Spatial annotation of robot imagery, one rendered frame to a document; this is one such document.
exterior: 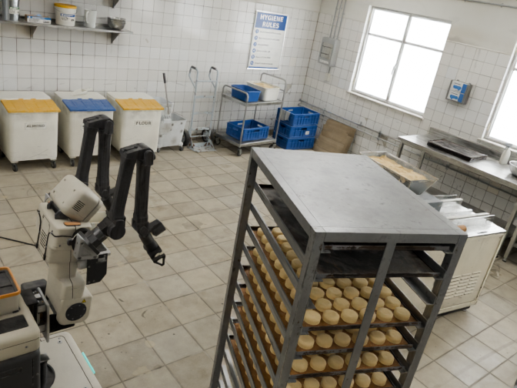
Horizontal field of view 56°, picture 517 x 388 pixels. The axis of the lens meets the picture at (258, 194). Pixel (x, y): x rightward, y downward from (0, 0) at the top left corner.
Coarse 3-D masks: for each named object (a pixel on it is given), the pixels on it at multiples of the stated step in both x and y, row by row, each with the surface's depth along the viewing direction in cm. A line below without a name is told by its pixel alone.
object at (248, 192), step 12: (252, 168) 180; (252, 180) 183; (252, 192) 185; (240, 216) 189; (240, 228) 190; (240, 240) 193; (240, 252) 195; (228, 276) 201; (228, 288) 201; (228, 300) 204; (228, 312) 206; (228, 324) 209; (216, 348) 216; (216, 360) 216; (216, 372) 219; (216, 384) 222
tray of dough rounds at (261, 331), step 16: (256, 320) 183; (272, 352) 168; (272, 368) 162; (288, 384) 154; (304, 384) 156; (320, 384) 159; (336, 384) 158; (352, 384) 159; (368, 384) 161; (384, 384) 163
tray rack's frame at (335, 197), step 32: (256, 160) 173; (288, 160) 173; (320, 160) 179; (352, 160) 186; (288, 192) 145; (320, 192) 150; (352, 192) 154; (384, 192) 159; (320, 224) 129; (352, 224) 133; (384, 224) 136; (416, 224) 140; (448, 224) 144; (384, 256) 135; (448, 256) 143; (288, 352) 140; (352, 352) 149; (416, 352) 156
